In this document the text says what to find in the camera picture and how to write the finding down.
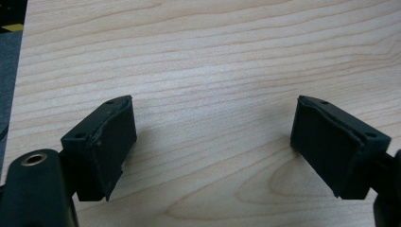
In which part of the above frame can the yellow and black floor tape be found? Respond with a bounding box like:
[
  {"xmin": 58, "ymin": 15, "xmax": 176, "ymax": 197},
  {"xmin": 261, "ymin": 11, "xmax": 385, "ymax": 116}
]
[{"xmin": 0, "ymin": 0, "xmax": 28, "ymax": 33}]

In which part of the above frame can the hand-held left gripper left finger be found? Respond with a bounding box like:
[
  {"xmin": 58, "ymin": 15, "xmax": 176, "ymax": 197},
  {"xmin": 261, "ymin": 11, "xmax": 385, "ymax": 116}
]
[{"xmin": 60, "ymin": 95, "xmax": 138, "ymax": 202}]

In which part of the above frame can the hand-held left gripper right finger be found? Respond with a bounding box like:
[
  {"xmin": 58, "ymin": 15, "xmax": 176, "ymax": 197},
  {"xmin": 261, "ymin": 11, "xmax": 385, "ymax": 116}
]
[{"xmin": 289, "ymin": 95, "xmax": 392, "ymax": 201}]

